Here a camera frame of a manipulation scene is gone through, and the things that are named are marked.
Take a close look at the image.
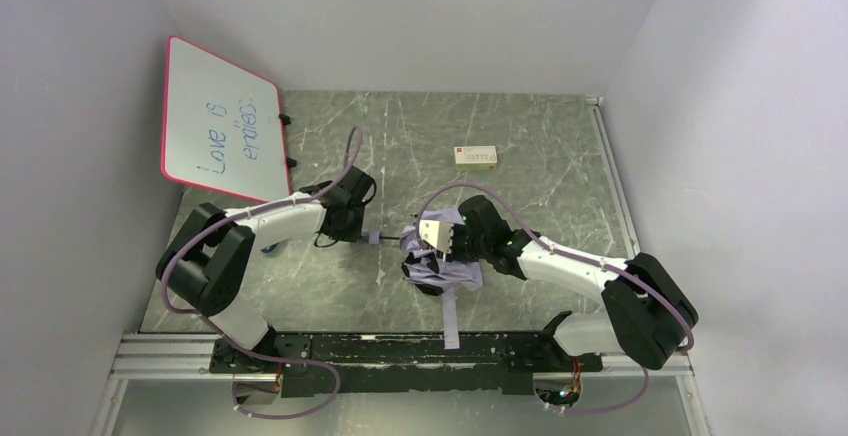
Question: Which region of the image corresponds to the light purple folding umbrella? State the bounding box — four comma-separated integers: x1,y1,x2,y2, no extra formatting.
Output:
360,226,483,350

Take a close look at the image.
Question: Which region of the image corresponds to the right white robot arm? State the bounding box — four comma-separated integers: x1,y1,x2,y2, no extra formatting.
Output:
448,195,698,370

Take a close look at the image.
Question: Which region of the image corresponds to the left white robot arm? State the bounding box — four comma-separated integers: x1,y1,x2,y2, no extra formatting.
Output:
155,166,376,372

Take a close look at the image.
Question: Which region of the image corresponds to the small white cardboard box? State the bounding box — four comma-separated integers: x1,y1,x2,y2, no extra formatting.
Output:
453,146,498,171

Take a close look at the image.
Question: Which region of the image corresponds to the blue whiteboard marker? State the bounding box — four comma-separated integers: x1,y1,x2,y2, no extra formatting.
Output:
261,243,279,255

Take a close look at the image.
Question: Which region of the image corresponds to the red framed whiteboard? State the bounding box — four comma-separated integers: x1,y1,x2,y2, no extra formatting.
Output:
160,36,292,202

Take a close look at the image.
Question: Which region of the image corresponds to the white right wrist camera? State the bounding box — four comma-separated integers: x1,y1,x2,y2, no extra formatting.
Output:
417,219,454,262

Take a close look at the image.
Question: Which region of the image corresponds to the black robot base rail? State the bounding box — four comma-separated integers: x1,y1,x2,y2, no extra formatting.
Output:
209,331,603,398

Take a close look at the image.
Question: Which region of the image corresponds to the aluminium frame rail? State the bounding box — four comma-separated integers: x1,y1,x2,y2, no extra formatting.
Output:
109,334,694,381

